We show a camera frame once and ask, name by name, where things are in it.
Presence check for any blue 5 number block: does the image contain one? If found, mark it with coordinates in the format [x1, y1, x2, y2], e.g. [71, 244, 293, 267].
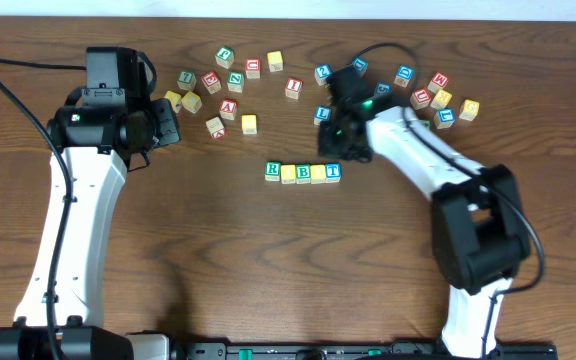
[374, 82, 393, 95]

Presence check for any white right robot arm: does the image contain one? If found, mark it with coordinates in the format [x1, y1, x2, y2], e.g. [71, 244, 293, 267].
[318, 66, 531, 359]

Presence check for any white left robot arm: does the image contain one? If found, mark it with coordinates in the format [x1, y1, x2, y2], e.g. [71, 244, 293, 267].
[0, 47, 185, 359]

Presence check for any red M letter block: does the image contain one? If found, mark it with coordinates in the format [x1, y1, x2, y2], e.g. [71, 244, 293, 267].
[427, 72, 449, 93]

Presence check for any green Z letter block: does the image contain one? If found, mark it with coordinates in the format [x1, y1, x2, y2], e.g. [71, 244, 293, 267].
[227, 72, 245, 93]

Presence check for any green B letter block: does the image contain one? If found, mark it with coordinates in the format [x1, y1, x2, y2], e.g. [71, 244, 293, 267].
[296, 164, 311, 184]

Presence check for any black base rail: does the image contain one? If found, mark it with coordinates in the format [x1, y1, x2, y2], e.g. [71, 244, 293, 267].
[185, 341, 559, 360]

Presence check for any blue T letter block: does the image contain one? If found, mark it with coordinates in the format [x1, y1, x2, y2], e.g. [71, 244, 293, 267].
[325, 163, 342, 183]

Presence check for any blue D letter block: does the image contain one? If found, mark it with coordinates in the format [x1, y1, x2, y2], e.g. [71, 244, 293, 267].
[351, 57, 368, 76]

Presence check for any yellow C letter block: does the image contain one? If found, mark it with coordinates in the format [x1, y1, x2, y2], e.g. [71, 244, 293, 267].
[182, 91, 202, 114]

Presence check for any yellow X letter block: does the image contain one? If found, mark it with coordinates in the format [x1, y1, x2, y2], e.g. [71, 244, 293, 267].
[430, 89, 452, 110]

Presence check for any blue L letter block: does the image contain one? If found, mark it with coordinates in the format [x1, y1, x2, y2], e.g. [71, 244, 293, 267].
[313, 105, 332, 126]

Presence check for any green 4 number block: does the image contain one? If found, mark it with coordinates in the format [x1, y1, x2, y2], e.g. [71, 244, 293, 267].
[419, 120, 432, 129]

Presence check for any yellow S letter block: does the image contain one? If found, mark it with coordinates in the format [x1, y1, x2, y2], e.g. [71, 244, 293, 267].
[241, 114, 258, 135]

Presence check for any red U block right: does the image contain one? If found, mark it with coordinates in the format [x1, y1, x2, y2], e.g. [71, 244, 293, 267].
[410, 88, 432, 110]

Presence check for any green J letter block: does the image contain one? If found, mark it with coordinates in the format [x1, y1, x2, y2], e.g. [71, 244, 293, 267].
[215, 46, 235, 69]

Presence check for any yellow G letter block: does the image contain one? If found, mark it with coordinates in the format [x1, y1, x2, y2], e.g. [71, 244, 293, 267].
[459, 99, 480, 121]

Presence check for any red E letter block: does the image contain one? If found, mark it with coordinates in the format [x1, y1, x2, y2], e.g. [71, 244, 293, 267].
[201, 71, 222, 94]

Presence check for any yellow K letter block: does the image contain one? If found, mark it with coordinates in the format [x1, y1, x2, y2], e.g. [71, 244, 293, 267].
[165, 91, 183, 113]

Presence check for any green 7 number block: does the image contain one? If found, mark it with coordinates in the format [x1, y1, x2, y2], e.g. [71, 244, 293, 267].
[177, 70, 197, 91]

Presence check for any red I letter block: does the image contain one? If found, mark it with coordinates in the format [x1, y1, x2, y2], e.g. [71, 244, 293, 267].
[285, 77, 303, 99]

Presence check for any yellow block top row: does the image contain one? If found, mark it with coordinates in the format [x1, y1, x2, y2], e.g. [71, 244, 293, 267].
[267, 51, 284, 72]

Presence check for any red U letter block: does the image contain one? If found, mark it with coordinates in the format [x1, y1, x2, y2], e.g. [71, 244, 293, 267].
[245, 58, 261, 79]

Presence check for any blue 2 number block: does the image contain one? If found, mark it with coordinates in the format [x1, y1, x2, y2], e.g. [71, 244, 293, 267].
[314, 64, 332, 86]

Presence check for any red A letter block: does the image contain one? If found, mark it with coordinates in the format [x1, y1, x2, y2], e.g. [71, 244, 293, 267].
[219, 99, 237, 120]

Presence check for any blue L block right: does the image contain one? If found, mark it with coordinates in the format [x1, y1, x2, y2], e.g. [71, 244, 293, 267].
[434, 108, 456, 129]

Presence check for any green R letter block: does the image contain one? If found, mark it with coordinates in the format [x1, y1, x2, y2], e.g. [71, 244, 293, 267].
[264, 161, 282, 182]

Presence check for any yellow O letter block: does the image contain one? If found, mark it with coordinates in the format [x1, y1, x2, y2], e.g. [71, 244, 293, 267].
[280, 164, 296, 184]

